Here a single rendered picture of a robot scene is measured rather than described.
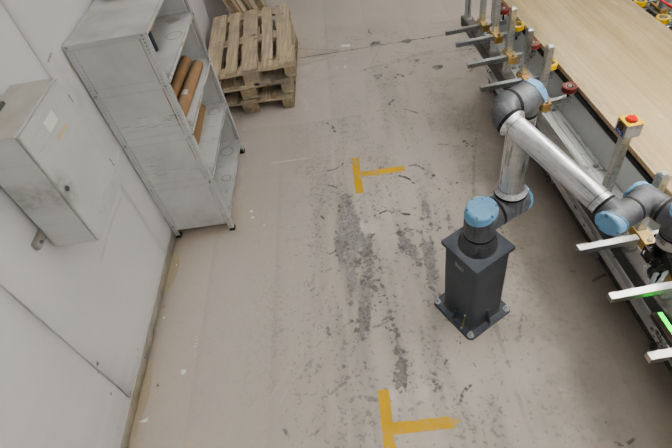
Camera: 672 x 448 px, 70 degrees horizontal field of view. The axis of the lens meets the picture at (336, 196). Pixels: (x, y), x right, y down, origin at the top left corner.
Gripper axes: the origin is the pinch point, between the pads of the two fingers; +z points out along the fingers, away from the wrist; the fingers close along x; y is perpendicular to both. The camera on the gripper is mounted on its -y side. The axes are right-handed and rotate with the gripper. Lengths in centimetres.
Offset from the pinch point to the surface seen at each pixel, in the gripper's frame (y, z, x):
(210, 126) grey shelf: 217, 45, 186
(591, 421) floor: -14, 97, 7
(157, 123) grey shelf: 159, -5, 199
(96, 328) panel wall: 59, 41, 237
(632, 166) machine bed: 71, 17, -39
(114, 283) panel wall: 87, 43, 235
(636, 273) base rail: 19.8, 27.1, -13.5
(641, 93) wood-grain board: 110, 6, -63
